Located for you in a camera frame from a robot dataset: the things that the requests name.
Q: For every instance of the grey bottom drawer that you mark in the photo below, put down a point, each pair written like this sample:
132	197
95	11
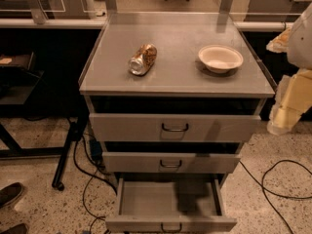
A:
181	205

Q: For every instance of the grey drawer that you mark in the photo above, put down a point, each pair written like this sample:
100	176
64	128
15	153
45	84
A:
171	157
187	119
181	205

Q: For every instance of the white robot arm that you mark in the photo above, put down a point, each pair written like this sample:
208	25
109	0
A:
294	94

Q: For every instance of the grey drawer cabinet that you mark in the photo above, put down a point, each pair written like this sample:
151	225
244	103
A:
177	71

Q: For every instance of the grey top drawer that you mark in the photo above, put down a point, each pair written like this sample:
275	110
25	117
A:
187	119

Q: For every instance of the grey middle drawer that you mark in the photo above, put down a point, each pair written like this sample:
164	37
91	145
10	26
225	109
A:
171	157

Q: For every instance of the crushed gold soda can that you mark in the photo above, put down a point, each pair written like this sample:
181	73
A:
144	58

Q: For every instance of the white paper bowl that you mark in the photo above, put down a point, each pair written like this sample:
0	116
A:
220	59

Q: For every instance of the black side shelf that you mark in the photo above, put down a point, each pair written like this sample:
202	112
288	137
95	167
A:
18	78

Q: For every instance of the dark shoe upper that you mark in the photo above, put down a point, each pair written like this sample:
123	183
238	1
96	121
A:
10	193

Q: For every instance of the dark shoe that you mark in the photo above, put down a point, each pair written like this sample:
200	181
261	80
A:
10	193
18	229

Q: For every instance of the dark shoe lower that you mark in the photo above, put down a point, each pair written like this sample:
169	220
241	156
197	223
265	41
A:
18	229

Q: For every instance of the black table leg frame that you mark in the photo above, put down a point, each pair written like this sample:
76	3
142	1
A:
13	149

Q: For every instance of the white horizontal rail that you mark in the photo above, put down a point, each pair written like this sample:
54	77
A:
99	24

